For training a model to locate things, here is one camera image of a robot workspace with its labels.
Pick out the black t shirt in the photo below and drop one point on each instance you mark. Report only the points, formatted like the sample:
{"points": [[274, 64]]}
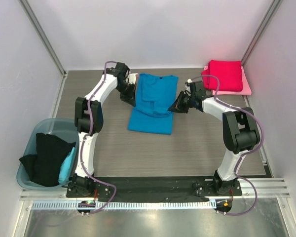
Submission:
{"points": [[43, 168]]}

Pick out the aluminium frame post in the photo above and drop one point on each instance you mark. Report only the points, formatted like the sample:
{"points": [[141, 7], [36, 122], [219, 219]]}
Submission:
{"points": [[43, 37], [272, 9]]}

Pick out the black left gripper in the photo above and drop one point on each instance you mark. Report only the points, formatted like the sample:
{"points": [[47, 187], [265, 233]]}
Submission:
{"points": [[130, 97]]}

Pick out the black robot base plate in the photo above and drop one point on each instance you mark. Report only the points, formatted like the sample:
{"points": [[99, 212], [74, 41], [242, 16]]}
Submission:
{"points": [[153, 188]]}

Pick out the aluminium frame post left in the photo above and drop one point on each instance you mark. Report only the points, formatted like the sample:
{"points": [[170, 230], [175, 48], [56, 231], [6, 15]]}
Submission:
{"points": [[43, 37]]}

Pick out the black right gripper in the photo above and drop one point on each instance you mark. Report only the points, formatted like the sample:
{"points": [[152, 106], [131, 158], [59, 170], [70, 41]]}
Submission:
{"points": [[185, 100]]}

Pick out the light blue t shirt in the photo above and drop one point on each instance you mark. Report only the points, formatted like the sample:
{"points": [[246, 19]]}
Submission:
{"points": [[65, 168]]}

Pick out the aluminium frame post right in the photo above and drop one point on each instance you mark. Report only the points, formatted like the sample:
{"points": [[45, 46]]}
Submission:
{"points": [[272, 9]]}

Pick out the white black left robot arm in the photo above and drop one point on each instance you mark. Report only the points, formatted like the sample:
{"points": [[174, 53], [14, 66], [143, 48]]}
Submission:
{"points": [[89, 119]]}

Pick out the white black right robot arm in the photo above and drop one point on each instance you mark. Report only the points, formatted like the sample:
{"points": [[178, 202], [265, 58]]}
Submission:
{"points": [[239, 130]]}

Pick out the folded red t shirt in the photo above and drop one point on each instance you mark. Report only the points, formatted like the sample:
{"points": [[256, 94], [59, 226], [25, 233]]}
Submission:
{"points": [[229, 74]]}

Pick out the white slotted cable duct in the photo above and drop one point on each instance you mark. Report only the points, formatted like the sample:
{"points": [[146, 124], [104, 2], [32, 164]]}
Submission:
{"points": [[84, 206]]}

